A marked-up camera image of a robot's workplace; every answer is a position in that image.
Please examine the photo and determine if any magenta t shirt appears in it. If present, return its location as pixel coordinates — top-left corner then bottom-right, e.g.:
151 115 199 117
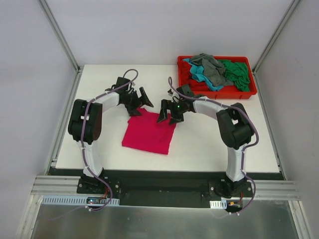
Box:
122 108 176 155

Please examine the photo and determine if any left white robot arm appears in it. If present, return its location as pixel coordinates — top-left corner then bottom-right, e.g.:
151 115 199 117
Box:
68 77 153 194

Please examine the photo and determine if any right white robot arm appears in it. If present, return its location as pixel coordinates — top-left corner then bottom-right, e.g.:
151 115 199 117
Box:
157 85 257 198

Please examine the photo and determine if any red t shirt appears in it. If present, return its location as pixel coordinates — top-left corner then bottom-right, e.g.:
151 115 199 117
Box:
177 60 210 92

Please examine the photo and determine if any teal t shirt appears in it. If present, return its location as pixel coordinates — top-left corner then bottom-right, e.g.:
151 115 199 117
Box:
182 58 224 92

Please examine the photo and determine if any grey t shirt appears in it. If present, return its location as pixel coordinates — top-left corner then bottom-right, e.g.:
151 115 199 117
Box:
190 53 234 88

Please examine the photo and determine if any red plastic bin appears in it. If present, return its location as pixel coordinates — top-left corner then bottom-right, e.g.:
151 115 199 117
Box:
177 55 257 100

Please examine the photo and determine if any green t shirt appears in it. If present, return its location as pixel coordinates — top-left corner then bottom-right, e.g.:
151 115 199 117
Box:
220 59 250 92

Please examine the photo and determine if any left aluminium frame post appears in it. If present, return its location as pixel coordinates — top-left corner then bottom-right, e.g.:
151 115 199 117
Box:
38 0 82 73

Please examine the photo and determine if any aluminium frame post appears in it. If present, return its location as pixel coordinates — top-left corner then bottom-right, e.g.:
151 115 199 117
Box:
251 0 301 74
38 0 82 73

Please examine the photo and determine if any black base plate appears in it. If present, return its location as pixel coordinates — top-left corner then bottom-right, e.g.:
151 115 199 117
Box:
48 168 257 207

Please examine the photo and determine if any right white cable duct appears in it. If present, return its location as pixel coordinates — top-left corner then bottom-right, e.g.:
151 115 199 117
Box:
209 199 227 210

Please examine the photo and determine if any white cable duct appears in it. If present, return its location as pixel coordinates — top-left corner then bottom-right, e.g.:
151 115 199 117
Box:
209 199 227 210
42 196 109 207

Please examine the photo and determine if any left white cable duct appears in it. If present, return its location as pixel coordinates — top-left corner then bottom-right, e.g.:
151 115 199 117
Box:
42 196 109 207

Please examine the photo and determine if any right aluminium frame post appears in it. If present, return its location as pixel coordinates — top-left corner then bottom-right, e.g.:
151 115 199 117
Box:
251 0 301 74

